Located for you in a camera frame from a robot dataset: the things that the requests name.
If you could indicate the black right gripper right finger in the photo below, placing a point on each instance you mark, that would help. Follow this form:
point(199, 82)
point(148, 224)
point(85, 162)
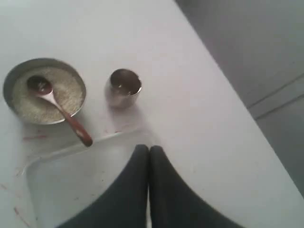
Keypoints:
point(173, 203)

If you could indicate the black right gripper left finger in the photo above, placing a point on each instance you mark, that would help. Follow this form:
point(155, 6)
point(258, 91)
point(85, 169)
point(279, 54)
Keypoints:
point(124, 203)

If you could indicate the brown wooden spoon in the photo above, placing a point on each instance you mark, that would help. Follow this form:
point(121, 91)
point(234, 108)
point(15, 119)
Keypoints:
point(42, 88)

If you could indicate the stainless steel cup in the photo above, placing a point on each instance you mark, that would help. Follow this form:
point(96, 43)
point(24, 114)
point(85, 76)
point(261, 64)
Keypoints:
point(122, 88)

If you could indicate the steel bowl of rice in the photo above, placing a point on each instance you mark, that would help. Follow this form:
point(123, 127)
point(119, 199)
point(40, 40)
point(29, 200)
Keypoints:
point(68, 88)

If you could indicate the white plastic tray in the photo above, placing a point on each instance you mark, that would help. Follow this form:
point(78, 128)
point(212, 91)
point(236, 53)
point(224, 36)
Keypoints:
point(64, 182)

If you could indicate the white cabinet doors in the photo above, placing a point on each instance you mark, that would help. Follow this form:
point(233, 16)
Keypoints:
point(259, 46)

